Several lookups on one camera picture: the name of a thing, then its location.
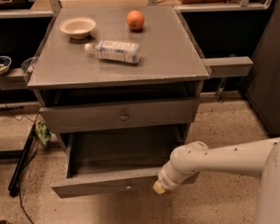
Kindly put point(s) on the clear plastic water bottle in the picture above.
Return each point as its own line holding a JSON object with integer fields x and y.
{"x": 115, "y": 51}

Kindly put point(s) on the grey drawer cabinet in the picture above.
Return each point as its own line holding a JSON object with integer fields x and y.
{"x": 169, "y": 66}

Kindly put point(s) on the orange fruit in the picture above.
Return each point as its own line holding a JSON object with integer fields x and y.
{"x": 135, "y": 20}

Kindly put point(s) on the clear plastic container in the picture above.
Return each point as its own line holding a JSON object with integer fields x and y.
{"x": 28, "y": 67}

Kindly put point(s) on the dark grey side cabinet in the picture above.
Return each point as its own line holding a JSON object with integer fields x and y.
{"x": 263, "y": 87}

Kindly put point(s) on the black floor bar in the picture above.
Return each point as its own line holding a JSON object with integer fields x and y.
{"x": 13, "y": 185}

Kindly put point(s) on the blue patterned bowl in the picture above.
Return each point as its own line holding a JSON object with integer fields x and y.
{"x": 5, "y": 63}

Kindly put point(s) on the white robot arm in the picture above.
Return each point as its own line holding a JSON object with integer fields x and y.
{"x": 259, "y": 159}

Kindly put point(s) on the green chip bag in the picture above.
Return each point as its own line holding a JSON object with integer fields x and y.
{"x": 42, "y": 133}

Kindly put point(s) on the grey drawer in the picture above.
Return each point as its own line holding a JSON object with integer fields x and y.
{"x": 107, "y": 116}
{"x": 106, "y": 161}

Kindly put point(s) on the white paper bowl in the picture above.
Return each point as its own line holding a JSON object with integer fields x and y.
{"x": 78, "y": 27}

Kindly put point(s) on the grey side shelf beam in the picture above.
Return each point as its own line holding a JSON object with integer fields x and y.
{"x": 228, "y": 66}

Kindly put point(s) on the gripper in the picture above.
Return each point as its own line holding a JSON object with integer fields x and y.
{"x": 165, "y": 181}

